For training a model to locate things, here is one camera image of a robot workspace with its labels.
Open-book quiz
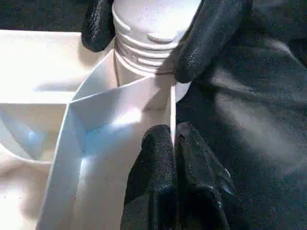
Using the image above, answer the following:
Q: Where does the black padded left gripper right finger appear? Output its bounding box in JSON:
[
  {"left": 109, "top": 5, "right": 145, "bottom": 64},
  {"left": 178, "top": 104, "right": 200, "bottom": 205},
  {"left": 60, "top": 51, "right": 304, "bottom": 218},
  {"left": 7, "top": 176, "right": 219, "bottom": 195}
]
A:
[{"left": 174, "top": 122, "right": 235, "bottom": 230}]

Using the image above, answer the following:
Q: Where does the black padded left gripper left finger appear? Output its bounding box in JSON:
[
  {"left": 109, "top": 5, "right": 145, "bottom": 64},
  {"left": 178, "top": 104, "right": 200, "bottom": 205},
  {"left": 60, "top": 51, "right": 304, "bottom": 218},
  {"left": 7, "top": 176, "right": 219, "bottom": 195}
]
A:
[{"left": 123, "top": 125, "right": 178, "bottom": 230}]

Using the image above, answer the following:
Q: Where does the white plastic table leg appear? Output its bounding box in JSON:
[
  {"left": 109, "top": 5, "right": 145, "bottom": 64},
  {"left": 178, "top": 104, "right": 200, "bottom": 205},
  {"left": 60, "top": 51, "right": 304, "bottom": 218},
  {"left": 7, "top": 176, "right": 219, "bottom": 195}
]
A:
[{"left": 111, "top": 0, "right": 204, "bottom": 75}]

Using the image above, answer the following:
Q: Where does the black shiny mat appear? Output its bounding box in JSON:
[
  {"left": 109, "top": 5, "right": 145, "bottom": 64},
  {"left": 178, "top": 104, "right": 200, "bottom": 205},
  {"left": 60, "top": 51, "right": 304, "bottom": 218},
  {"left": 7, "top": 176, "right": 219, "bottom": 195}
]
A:
[{"left": 0, "top": 0, "right": 307, "bottom": 230}]

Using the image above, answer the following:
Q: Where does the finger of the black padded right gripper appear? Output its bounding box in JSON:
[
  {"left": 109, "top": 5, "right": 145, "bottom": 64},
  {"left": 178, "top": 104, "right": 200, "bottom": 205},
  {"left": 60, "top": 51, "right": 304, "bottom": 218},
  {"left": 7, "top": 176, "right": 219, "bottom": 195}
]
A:
[
  {"left": 81, "top": 0, "right": 116, "bottom": 53},
  {"left": 172, "top": 0, "right": 253, "bottom": 84}
]

